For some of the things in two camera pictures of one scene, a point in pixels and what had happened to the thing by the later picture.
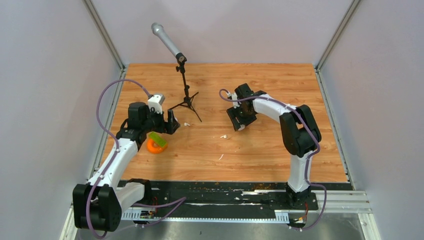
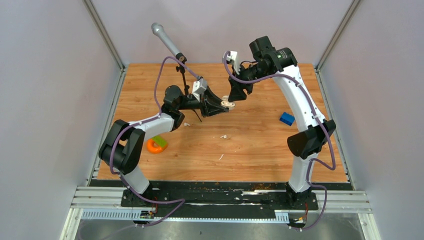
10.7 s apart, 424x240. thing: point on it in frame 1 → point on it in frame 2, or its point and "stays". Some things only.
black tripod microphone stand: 181,58 stays
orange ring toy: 152,149 stays
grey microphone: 158,30 stays
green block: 156,138 stays
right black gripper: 232,114 → 237,92
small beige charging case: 242,126 → 226,103
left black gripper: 171,126 → 208,100
